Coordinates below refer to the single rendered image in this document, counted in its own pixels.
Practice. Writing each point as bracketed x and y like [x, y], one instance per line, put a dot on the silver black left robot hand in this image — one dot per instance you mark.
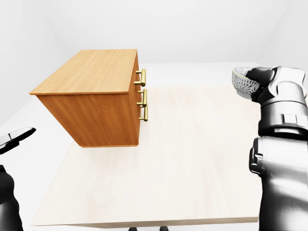
[16, 135]

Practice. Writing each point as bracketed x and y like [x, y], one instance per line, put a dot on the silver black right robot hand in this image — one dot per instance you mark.
[286, 96]

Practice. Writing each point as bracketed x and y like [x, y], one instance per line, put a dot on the black white patterned bowl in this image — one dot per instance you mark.
[241, 84]

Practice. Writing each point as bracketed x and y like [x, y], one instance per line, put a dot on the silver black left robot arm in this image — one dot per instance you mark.
[8, 204]

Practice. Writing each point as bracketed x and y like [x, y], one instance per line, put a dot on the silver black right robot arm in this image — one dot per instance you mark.
[281, 183]

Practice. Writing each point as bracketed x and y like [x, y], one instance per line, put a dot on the wooden cabinet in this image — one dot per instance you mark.
[86, 79]

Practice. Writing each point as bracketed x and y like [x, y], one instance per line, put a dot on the wooden drawer front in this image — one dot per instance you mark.
[133, 79]
[135, 101]
[137, 131]

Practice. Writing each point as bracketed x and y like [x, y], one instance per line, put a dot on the small dark shape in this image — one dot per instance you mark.
[164, 228]
[132, 229]

